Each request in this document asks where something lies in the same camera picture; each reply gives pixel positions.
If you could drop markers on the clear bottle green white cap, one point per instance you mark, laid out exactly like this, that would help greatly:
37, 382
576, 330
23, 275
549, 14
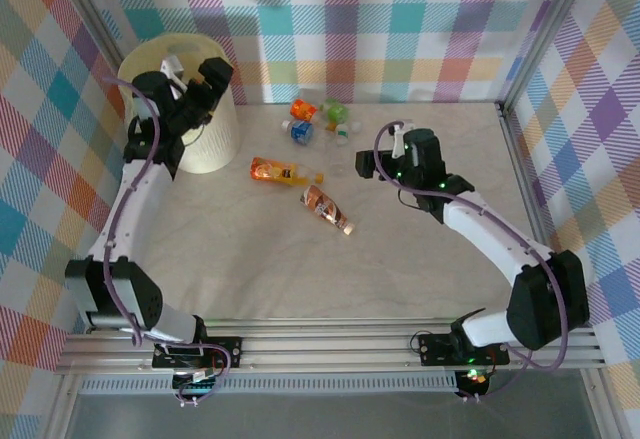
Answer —
342, 134

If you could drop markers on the cream plastic waste bin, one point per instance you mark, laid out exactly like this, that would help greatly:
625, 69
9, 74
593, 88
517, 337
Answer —
220, 134

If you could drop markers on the brown label bottle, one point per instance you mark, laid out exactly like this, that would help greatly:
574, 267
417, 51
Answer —
322, 206

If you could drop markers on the small green bottle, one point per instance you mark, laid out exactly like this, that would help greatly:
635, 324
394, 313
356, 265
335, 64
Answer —
334, 110

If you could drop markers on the small blue label bottle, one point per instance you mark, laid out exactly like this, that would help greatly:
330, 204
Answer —
301, 131

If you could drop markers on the small orange bottle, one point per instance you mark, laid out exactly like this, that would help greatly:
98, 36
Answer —
302, 108

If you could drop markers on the orange juice bottle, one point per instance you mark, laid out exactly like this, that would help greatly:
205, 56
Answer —
267, 169

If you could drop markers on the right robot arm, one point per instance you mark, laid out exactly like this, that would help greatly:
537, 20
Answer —
480, 229

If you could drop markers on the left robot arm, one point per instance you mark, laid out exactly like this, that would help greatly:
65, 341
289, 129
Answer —
130, 199

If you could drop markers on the controller circuit board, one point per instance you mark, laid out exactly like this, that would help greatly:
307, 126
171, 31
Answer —
475, 381
197, 389

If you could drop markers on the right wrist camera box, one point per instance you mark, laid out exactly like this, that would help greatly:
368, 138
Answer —
398, 141

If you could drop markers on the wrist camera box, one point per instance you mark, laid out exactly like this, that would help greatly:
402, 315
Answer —
398, 141
172, 66

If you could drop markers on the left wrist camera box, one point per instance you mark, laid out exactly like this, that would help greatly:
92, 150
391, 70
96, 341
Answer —
172, 66

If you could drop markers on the aluminium side rail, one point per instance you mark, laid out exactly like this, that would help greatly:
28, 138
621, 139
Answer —
525, 184

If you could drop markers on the aluminium corner post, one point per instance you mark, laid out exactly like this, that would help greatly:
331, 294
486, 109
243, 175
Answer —
92, 4
544, 34

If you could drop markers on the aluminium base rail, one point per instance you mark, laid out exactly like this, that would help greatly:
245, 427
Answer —
325, 349

